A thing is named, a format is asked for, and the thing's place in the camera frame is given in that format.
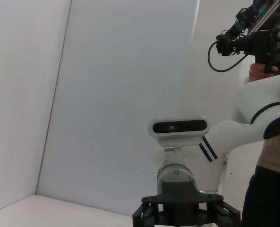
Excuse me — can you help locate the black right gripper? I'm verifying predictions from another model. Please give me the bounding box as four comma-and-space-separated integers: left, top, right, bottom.
132, 181, 241, 227

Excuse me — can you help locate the black handheld teleoperation controller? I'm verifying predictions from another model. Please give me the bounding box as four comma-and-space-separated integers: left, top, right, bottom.
215, 0, 280, 74

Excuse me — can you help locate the bare operator hand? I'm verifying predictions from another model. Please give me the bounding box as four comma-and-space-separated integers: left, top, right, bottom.
249, 62, 279, 82

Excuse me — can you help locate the person in tan shirt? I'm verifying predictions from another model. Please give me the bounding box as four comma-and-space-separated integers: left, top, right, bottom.
240, 23, 280, 227

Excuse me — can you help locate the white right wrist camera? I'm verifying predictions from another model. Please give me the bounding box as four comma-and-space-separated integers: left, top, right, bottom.
148, 115, 210, 154

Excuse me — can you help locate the black controller cable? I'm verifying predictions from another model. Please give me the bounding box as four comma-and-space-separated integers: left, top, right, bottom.
207, 41, 249, 73

